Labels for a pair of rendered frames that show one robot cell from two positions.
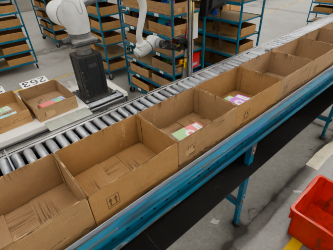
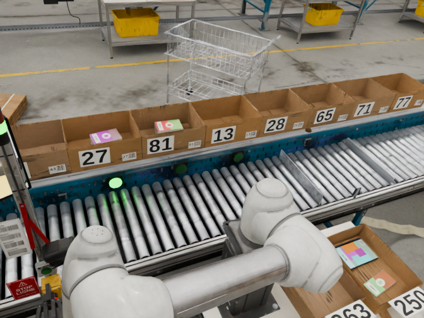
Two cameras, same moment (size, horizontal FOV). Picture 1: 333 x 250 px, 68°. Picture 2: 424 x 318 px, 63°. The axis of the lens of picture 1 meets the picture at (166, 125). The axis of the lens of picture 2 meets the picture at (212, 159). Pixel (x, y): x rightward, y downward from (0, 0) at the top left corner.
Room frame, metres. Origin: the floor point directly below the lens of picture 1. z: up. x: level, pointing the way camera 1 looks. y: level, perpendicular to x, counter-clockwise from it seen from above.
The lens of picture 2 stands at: (2.65, 0.53, 2.21)
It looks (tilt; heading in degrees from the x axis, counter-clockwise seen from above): 39 degrees down; 191
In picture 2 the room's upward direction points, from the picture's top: 7 degrees clockwise
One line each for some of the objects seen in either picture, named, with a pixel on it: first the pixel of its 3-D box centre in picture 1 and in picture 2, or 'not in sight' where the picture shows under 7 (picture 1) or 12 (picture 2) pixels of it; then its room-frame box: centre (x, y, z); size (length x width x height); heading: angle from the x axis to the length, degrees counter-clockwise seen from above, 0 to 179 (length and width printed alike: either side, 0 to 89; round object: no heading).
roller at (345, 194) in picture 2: not in sight; (325, 173); (0.74, 0.93, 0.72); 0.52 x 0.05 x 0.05; 39
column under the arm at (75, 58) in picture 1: (89, 73); (247, 272); (1.79, 0.56, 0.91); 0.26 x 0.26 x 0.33; 39
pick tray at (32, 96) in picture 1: (47, 98); (312, 276); (1.63, 0.86, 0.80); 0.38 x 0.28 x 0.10; 41
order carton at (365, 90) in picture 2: not in sight; (359, 98); (0.01, 1.12, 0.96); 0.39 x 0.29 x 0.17; 128
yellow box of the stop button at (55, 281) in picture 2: (181, 64); (62, 286); (2.05, -0.16, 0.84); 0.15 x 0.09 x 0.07; 129
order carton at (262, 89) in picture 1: (236, 96); (102, 139); (1.24, -0.41, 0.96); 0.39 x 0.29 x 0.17; 129
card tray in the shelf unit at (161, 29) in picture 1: (170, 25); not in sight; (2.76, -0.10, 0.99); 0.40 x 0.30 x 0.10; 35
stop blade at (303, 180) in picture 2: (18, 178); (298, 176); (0.88, 0.76, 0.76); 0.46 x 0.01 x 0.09; 39
